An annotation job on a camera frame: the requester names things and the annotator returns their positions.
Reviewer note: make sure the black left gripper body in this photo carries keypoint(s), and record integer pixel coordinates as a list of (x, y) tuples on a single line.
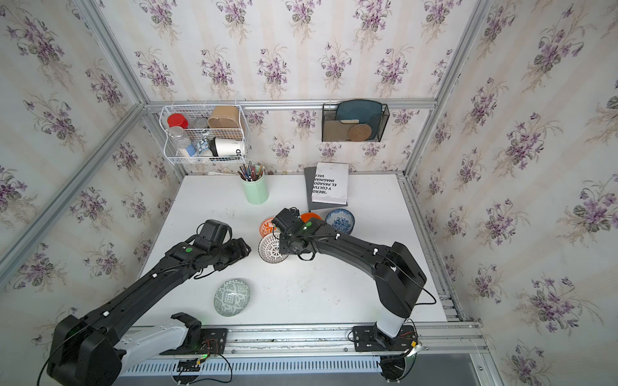
[(226, 256)]

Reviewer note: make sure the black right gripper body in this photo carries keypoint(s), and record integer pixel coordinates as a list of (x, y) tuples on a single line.
[(286, 246)]

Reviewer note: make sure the plain orange bowl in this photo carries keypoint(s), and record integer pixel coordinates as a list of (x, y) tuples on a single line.
[(309, 217)]

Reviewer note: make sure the brown white patterned bowl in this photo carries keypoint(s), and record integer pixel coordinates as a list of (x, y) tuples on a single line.
[(268, 250)]

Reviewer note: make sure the orange floral white bowl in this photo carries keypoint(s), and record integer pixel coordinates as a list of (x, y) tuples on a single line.
[(267, 227)]

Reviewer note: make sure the dark rimmed blue floral bowl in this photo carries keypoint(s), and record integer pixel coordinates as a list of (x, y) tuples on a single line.
[(341, 219)]

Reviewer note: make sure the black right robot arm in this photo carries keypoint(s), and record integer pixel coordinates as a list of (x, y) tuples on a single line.
[(398, 277)]

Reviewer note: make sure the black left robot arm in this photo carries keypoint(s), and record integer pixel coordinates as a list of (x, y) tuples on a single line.
[(83, 349)]

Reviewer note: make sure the green grey patterned bowl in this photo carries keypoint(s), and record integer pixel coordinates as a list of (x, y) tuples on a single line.
[(232, 297)]

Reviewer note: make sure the mint green pen cup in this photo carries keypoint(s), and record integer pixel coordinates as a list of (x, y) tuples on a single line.
[(256, 192)]

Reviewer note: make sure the white book black lettering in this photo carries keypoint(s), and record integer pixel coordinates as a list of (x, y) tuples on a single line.
[(331, 183)]

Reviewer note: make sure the grey book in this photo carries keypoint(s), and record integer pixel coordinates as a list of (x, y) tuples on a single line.
[(309, 175)]

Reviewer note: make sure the pens in cup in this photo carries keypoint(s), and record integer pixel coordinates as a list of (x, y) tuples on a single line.
[(251, 172)]

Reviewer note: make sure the white black cylinder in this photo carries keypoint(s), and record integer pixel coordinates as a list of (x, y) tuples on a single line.
[(227, 148)]

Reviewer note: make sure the white ribbed vent strip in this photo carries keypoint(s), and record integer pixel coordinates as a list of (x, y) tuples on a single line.
[(217, 366)]

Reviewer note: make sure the clear plastic bottle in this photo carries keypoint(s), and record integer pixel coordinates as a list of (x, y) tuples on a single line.
[(183, 144)]

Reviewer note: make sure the round cork coaster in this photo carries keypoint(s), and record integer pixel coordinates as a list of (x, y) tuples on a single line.
[(359, 133)]

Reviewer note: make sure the red lid jar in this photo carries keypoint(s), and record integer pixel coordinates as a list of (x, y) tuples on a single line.
[(177, 120)]

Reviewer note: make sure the teal plate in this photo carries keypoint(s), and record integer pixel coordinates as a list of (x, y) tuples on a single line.
[(365, 111)]

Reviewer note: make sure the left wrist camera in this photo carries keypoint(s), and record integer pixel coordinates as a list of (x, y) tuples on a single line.
[(214, 232)]

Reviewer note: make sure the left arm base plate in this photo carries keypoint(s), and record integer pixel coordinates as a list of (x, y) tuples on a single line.
[(207, 341)]

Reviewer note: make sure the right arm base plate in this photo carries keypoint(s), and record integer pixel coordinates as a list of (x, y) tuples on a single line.
[(371, 339)]

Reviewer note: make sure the white wire basket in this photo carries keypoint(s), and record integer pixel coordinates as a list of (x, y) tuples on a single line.
[(200, 133)]

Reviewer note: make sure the black mesh wall holder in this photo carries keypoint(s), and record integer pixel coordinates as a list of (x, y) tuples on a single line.
[(336, 131)]

